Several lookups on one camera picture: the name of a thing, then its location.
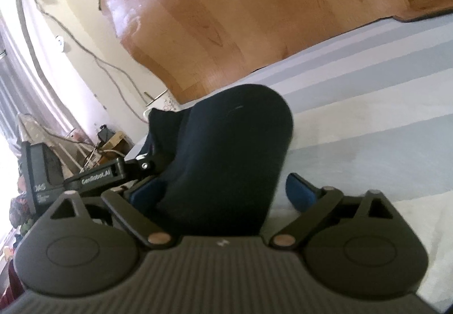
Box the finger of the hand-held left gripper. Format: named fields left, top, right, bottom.
left=122, top=154, right=157, bottom=183

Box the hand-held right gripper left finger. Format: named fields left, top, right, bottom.
left=49, top=178, right=175, bottom=250

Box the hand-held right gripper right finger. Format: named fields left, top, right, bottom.
left=270, top=173, right=405, bottom=250

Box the black patterned knit sweater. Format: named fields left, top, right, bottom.
left=136, top=84, right=295, bottom=237

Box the colourful cloth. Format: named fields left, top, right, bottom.
left=9, top=190, right=38, bottom=240

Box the white enamel mug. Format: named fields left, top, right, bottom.
left=143, top=88, right=183, bottom=117

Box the striped bed sheet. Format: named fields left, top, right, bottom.
left=131, top=8, right=453, bottom=314

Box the light striped curtain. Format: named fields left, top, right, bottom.
left=0, top=0, right=76, bottom=159

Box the wood-pattern board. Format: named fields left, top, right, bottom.
left=98, top=0, right=411, bottom=105

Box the grey wall cable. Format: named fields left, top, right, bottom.
left=33, top=0, right=151, bottom=117

